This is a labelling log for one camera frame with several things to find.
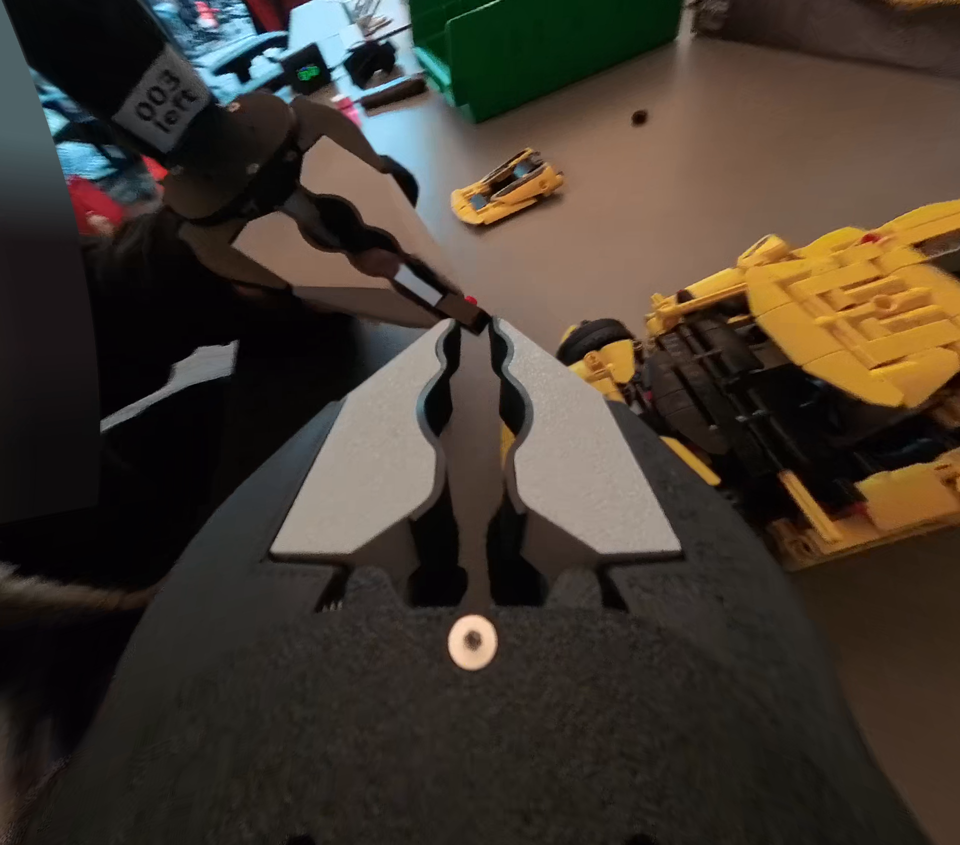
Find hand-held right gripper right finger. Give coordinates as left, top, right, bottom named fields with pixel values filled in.
left=487, top=318, right=684, bottom=608

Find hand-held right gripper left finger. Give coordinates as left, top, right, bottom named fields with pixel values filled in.
left=268, top=318, right=470, bottom=608

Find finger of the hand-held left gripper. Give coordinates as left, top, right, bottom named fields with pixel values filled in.
left=285, top=136, right=468, bottom=306
left=231, top=206, right=451, bottom=329

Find yellow headlight panel piece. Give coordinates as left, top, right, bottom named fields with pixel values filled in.
left=450, top=147, right=565, bottom=227

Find yellow toy brick car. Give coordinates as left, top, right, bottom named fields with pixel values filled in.
left=556, top=200, right=960, bottom=572

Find dark brown flat bar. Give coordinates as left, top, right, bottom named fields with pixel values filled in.
left=360, top=76, right=429, bottom=109

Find black office chair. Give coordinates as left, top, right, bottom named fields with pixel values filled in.
left=206, top=31, right=292, bottom=85

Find black box green lights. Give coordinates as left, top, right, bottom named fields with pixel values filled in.
left=281, top=44, right=333, bottom=96

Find black bag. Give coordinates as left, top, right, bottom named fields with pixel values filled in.
left=343, top=38, right=399, bottom=89

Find white striped shirt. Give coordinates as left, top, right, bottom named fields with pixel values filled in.
left=99, top=341, right=240, bottom=432

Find green plastic bin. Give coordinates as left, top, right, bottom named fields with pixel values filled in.
left=408, top=0, right=712, bottom=125

